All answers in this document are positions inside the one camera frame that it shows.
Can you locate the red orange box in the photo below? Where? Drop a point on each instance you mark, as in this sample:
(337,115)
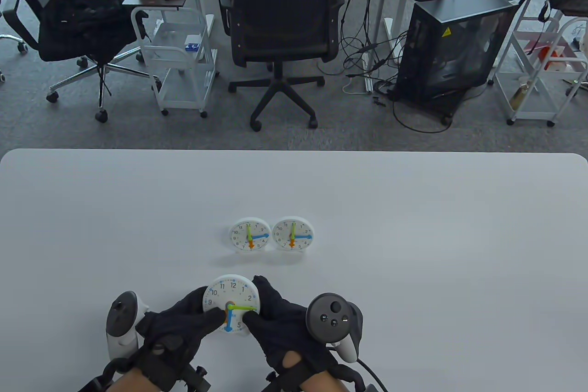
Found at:
(551,53)

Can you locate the black white hand controller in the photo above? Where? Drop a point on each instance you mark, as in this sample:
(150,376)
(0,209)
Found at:
(124,318)
(330,316)

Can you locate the white power strip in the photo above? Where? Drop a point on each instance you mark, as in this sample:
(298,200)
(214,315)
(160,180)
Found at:
(368,86)

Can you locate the black white right hand controller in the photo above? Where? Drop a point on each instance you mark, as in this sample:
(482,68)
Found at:
(330,316)

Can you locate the black computer tower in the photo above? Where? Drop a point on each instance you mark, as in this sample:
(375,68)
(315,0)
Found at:
(459,42)

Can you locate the black white left hand controller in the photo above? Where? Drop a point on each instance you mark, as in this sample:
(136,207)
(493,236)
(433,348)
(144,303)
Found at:
(124,318)

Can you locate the person's left forearm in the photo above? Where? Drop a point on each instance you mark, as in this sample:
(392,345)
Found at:
(133,383)

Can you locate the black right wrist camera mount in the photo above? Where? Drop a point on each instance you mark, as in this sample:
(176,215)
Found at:
(278,383)

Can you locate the clear bottle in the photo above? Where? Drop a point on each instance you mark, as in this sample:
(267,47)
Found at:
(519,97)

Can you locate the white teaching clock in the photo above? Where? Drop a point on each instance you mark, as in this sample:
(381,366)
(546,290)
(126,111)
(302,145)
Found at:
(239,231)
(285,231)
(225,288)

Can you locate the black bag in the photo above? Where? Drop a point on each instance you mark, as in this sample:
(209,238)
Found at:
(78,29)

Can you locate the person's left hand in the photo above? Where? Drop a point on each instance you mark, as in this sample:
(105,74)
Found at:
(179,332)

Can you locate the white cart with dark top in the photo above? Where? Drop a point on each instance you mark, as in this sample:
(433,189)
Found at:
(151,1)

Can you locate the person's right hand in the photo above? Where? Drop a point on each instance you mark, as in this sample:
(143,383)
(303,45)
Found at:
(280,327)

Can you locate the black office chair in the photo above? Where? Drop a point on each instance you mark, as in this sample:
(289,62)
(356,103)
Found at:
(285,6)

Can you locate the chrome office chair base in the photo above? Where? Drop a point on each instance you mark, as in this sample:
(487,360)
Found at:
(18,44)

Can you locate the blue white box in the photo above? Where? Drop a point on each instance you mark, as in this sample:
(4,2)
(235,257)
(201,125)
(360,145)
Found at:
(194,44)

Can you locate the person's right forearm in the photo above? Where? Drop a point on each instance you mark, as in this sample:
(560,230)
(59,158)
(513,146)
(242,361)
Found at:
(319,385)

